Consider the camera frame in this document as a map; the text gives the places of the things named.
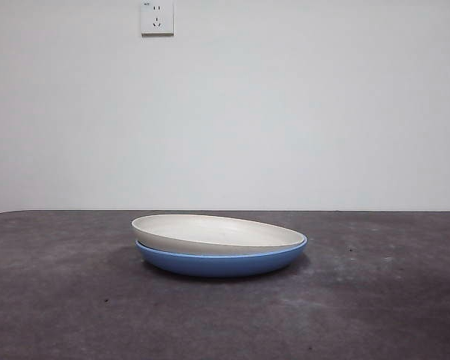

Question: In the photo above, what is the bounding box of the white round plate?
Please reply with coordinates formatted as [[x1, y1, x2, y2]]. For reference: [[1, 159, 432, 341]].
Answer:
[[130, 214, 307, 257]]

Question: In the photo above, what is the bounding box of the blue round plate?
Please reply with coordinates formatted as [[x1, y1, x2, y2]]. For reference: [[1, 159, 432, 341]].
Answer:
[[135, 235, 309, 278]]

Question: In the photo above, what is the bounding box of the white wall socket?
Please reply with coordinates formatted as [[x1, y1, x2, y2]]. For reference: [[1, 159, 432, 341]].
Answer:
[[141, 0, 175, 38]]

